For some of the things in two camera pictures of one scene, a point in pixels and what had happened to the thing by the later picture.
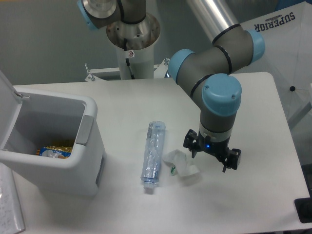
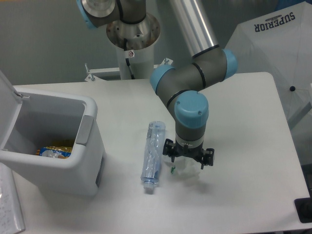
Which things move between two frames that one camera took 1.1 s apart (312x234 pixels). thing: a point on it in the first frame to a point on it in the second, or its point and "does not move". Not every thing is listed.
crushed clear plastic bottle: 151,162 does not move
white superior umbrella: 287,55 does not move
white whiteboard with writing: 11,218 does not move
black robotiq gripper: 230,158 to 197,153
